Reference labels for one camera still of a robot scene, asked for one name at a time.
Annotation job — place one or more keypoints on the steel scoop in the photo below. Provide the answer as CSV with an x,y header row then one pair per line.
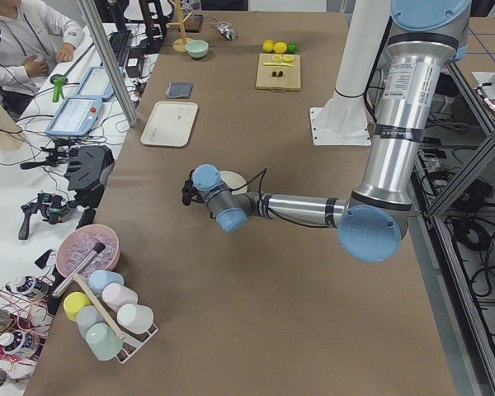
x,y
225,29

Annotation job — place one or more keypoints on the white cup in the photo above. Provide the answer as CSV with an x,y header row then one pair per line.
x,y
137,318

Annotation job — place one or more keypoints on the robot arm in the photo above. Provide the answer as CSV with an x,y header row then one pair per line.
x,y
390,67

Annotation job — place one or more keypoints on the mint green bowl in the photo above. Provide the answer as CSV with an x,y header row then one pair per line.
x,y
197,49

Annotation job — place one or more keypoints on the mint green cup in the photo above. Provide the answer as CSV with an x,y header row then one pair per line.
x,y
103,342

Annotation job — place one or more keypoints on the bamboo cutting board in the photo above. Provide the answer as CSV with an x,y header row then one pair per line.
x,y
291,81

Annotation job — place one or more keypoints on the green lime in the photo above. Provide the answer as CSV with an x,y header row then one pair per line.
x,y
291,48

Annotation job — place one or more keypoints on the grey cup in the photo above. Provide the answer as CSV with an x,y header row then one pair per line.
x,y
87,317

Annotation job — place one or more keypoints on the white mounting pedestal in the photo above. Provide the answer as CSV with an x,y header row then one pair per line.
x,y
343,119

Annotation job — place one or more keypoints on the black keyboard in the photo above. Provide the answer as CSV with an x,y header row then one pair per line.
x,y
119,42

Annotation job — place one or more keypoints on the blue cup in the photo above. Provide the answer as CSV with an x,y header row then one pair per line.
x,y
100,279

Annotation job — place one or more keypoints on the blue teach pendant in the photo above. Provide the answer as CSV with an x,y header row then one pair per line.
x,y
75,117
96,83

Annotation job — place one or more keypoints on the yellow lemon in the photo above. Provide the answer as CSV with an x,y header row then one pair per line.
x,y
280,47
268,46

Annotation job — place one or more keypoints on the pink cup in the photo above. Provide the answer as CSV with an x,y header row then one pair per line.
x,y
116,295

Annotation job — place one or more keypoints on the yellow cup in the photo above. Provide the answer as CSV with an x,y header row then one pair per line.
x,y
74,303

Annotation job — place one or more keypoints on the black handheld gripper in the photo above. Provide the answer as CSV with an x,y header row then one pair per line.
x,y
52,207

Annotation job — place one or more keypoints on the beige round plate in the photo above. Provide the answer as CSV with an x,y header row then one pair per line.
x,y
234,181

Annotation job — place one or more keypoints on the pink bowl of ice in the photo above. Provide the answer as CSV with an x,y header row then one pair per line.
x,y
81,242

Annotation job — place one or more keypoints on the seated person in white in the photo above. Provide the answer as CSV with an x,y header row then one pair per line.
x,y
34,38

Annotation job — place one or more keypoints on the green clamp tool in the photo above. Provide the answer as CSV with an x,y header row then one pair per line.
x,y
58,82

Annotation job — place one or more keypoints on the yellow plastic knife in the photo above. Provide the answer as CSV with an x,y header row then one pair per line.
x,y
278,64

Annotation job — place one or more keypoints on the wooden cup tree stand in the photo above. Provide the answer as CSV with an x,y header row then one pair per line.
x,y
182,14

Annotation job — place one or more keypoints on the steel muddler tool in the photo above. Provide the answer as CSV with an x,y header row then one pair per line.
x,y
64,284

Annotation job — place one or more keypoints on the white cup rack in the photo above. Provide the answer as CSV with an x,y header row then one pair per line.
x,y
132,342

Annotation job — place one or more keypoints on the grey folded cloth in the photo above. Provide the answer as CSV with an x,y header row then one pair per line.
x,y
176,90

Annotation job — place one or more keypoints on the cream rabbit tray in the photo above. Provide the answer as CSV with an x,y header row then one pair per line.
x,y
170,124

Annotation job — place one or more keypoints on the aluminium frame post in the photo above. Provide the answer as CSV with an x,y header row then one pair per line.
x,y
98,35

